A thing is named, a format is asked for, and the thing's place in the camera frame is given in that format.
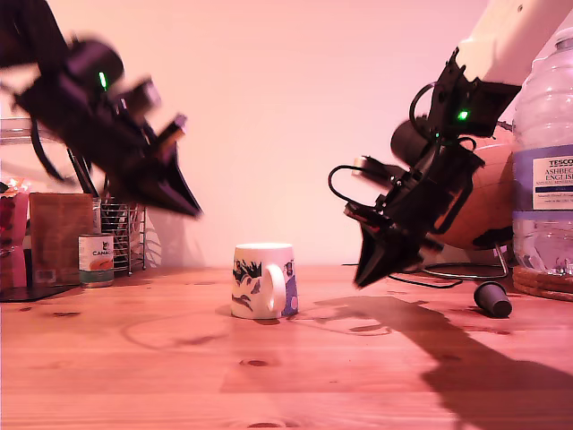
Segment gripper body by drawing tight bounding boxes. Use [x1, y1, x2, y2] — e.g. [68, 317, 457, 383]
[66, 100, 189, 189]
[343, 168, 475, 252]

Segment dark coffee capsule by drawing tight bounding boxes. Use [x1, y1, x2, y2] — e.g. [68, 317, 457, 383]
[474, 280, 514, 319]

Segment white mug with blue print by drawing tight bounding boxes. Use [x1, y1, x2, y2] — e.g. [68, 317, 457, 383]
[230, 243, 300, 321]

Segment black chopstick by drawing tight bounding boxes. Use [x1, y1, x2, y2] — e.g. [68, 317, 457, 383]
[66, 147, 98, 197]
[78, 154, 102, 198]

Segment cork globe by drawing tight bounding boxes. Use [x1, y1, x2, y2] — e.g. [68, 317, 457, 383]
[432, 123, 516, 250]

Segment small tin can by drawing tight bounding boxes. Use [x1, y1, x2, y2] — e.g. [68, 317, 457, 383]
[78, 233, 115, 288]

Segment metal globe stand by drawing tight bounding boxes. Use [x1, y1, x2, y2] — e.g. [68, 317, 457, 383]
[423, 244, 511, 281]

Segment brown cardboard box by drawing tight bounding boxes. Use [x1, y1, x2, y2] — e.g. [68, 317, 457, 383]
[29, 192, 95, 287]

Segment glass jar with metal lid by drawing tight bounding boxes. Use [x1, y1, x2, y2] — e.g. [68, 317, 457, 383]
[0, 116, 68, 194]

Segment pink packet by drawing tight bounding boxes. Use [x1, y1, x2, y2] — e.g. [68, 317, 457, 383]
[0, 177, 31, 290]

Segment large plastic water bottle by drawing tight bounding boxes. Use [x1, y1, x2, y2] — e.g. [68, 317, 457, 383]
[511, 27, 573, 275]

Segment black flat stand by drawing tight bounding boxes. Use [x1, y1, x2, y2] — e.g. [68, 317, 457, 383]
[0, 282, 84, 304]

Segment thin black table cable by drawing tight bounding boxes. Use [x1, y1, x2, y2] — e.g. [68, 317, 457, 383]
[342, 262, 464, 288]

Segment black gripper side cable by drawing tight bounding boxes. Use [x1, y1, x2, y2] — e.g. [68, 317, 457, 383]
[427, 174, 478, 237]

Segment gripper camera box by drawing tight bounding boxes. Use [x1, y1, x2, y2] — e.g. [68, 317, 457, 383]
[352, 155, 404, 187]
[118, 78, 163, 117]

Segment wire utensil holder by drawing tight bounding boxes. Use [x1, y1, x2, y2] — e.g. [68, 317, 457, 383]
[98, 196, 149, 275]

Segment black camera cable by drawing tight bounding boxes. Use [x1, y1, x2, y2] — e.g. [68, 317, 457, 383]
[328, 165, 386, 210]

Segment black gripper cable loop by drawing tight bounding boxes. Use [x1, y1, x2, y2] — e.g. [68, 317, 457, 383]
[30, 116, 80, 185]

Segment black right elbow cable loop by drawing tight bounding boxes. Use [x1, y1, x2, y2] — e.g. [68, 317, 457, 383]
[409, 82, 442, 135]

